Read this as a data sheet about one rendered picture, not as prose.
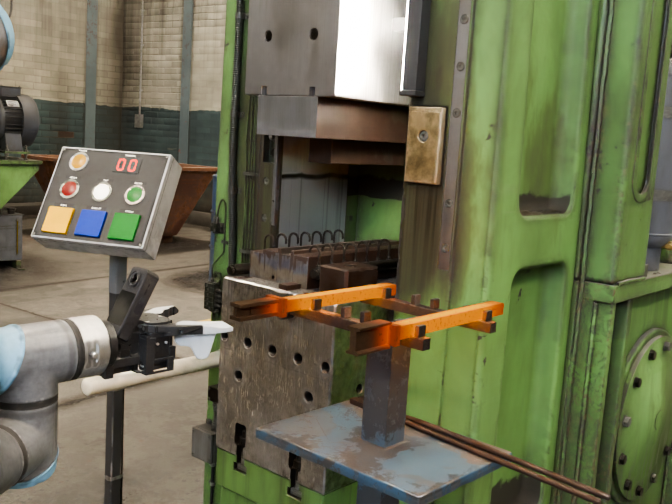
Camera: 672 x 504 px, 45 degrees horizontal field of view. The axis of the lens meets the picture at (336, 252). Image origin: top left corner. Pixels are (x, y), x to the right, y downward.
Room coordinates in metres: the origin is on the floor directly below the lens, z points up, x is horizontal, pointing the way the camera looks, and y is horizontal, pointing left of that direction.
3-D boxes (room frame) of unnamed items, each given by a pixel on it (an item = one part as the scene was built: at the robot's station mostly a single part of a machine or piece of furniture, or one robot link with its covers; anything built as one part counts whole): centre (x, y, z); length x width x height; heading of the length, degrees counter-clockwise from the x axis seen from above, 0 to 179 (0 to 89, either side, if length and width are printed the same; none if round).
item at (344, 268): (1.89, -0.03, 0.95); 0.12 x 0.08 x 0.06; 139
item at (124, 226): (2.11, 0.56, 1.01); 0.07 x 0.05 x 0.07; 74
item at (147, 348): (1.23, 0.31, 0.94); 0.12 x 0.08 x 0.09; 137
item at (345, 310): (1.50, -0.11, 0.97); 0.23 x 0.06 x 0.02; 138
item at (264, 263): (2.12, 0.00, 0.96); 0.42 x 0.20 x 0.09; 139
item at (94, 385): (2.12, 0.46, 0.62); 0.44 x 0.05 x 0.05; 139
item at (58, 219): (2.17, 0.75, 1.01); 0.07 x 0.05 x 0.07; 74
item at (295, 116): (2.12, 0.00, 1.32); 0.42 x 0.20 x 0.10; 139
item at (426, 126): (1.85, -0.18, 1.27); 0.09 x 0.02 x 0.17; 49
